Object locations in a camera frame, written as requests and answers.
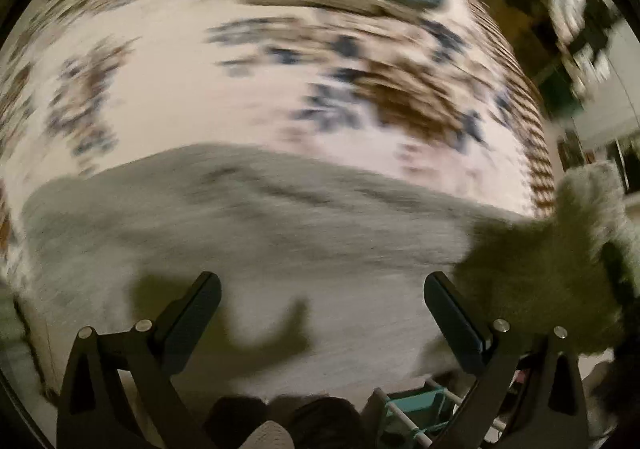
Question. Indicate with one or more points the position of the white rack with teal basket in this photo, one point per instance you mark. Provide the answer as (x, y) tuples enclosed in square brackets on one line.
[(416, 404)]

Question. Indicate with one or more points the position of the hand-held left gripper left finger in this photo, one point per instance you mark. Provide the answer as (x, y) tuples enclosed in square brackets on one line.
[(192, 324)]

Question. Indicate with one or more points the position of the white slipper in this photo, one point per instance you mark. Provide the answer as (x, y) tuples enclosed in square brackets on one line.
[(267, 436)]

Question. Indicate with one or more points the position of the white cabinet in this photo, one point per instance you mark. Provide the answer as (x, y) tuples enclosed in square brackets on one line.
[(607, 89)]

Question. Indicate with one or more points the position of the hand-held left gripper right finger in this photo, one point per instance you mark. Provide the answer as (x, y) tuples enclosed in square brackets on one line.
[(452, 324)]

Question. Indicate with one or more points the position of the floral printed bedsheet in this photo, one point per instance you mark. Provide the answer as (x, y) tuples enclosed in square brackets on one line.
[(175, 94)]

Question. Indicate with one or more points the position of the person's dark pants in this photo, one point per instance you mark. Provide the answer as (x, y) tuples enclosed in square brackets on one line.
[(325, 421)]

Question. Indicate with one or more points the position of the grey towel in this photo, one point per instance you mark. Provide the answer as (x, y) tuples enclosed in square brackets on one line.
[(300, 229)]

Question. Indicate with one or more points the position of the green box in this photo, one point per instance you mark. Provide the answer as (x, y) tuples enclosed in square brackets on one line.
[(560, 96)]

